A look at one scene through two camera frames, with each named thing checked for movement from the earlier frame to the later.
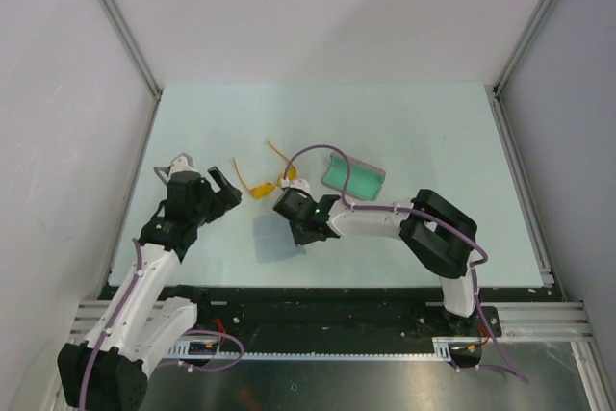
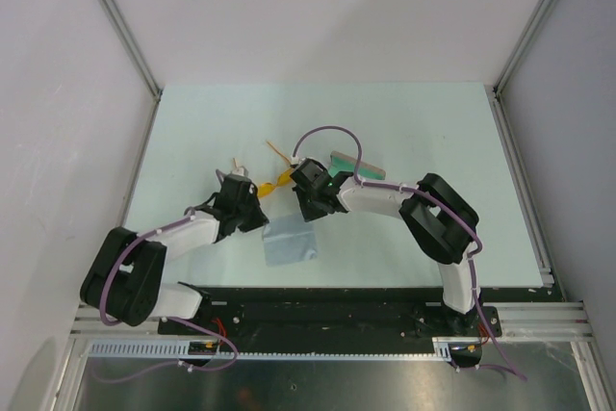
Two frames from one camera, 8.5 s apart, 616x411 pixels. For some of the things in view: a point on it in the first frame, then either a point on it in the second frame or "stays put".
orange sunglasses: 263,190 stays put
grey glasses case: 356,178 stays put
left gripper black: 224,199 → 260,218
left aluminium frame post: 118,18 stays put
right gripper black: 300,238 → 308,215
